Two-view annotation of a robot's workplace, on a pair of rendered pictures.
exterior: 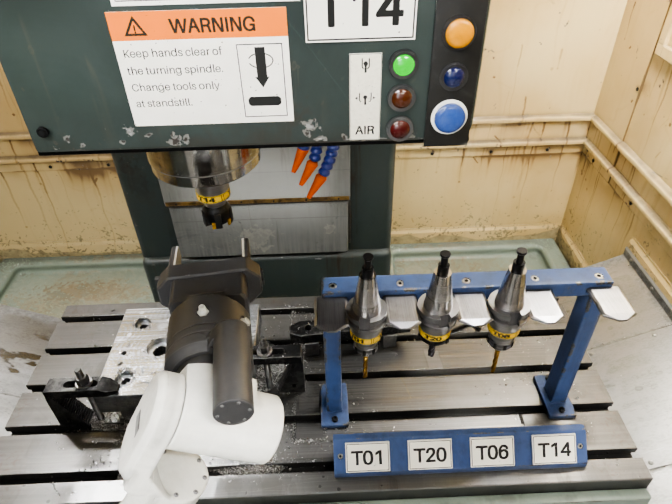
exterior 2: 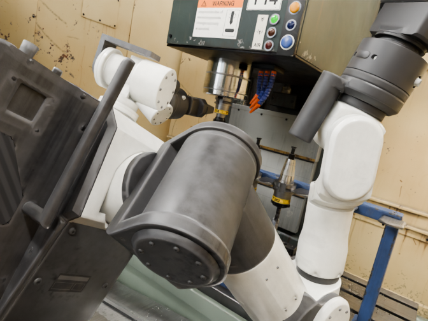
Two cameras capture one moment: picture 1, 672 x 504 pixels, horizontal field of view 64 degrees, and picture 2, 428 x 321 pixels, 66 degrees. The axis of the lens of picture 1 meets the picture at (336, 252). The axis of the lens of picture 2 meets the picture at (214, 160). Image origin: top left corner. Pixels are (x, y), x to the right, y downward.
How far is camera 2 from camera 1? 0.69 m
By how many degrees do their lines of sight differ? 43
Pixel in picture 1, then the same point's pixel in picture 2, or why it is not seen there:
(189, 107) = (208, 30)
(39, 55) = (179, 11)
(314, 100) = (244, 31)
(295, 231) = (271, 207)
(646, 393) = not seen: outside the picture
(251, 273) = (202, 101)
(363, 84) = (260, 26)
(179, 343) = not seen: hidden behind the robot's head
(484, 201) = (417, 278)
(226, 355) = not seen: hidden behind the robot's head
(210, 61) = (218, 15)
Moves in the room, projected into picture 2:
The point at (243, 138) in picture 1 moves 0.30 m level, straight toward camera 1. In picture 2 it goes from (219, 44) to (153, 7)
